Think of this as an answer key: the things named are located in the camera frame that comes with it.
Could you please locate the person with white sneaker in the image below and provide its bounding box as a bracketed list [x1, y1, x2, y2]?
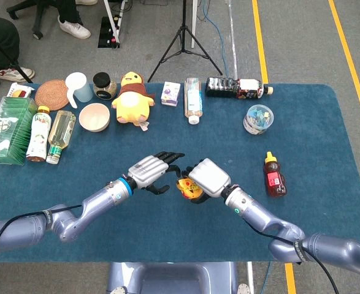
[56, 0, 92, 40]

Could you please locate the beige bowl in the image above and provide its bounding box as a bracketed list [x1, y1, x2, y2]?
[79, 103, 111, 133]

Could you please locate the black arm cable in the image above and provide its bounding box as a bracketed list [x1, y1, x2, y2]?
[0, 204, 82, 273]
[243, 219, 340, 294]

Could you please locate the white pole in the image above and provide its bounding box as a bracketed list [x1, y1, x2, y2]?
[191, 0, 198, 49]

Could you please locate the small purple white box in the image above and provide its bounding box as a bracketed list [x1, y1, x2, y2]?
[160, 81, 182, 107]

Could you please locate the yellow tea bottle green label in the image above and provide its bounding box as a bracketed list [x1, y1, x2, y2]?
[45, 110, 77, 165]

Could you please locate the honey bottle yellow cap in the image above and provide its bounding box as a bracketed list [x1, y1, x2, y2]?
[262, 151, 288, 198]

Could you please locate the black office chair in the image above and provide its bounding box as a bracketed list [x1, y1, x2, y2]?
[6, 0, 61, 40]

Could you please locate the white metal frame leg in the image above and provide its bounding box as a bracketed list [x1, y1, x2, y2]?
[102, 0, 128, 47]

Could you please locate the glass jar black lid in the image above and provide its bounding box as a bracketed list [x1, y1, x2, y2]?
[93, 72, 118, 101]

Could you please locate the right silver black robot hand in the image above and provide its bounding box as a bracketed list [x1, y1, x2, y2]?
[182, 157, 232, 205]

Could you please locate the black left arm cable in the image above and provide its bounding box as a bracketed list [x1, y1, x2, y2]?
[0, 204, 82, 273]

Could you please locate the black power strip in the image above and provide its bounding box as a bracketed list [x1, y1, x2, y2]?
[98, 15, 121, 49]

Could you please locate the yellow plush toy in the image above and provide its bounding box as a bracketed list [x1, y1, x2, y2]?
[111, 71, 156, 132]

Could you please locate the blue table mat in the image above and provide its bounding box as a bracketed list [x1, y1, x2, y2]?
[0, 83, 360, 263]

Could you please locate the red white snack packet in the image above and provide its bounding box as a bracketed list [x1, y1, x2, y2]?
[6, 82, 35, 99]

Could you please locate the clear jar of clips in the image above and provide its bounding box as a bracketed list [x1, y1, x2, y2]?
[243, 104, 275, 135]

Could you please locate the clear peach drink bottle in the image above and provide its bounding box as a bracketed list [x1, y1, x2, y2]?
[184, 77, 204, 125]

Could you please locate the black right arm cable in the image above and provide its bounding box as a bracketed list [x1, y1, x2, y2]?
[243, 219, 340, 294]

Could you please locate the milk tea bottle yellow cap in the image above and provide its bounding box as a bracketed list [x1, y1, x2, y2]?
[26, 105, 52, 162]

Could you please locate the green packaged box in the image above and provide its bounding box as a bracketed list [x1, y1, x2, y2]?
[0, 96, 39, 166]

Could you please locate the yellow tape measure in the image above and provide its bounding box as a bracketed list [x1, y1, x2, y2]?
[175, 178, 204, 200]

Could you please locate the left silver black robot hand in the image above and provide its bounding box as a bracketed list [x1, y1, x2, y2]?
[126, 151, 186, 195]

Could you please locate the blue floor cable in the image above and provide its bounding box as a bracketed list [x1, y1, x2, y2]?
[197, 0, 229, 77]

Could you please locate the round woven coaster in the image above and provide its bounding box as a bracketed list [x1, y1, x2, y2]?
[34, 79, 70, 111]

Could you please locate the pale blue mug white handle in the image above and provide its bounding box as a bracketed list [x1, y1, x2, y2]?
[64, 72, 94, 109]

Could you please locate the dark drink bottle red label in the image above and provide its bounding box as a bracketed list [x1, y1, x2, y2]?
[205, 77, 274, 100]

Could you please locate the person in black trousers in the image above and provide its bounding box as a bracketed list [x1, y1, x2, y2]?
[0, 13, 36, 83]

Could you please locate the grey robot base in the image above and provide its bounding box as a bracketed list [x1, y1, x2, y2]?
[105, 262, 240, 294]

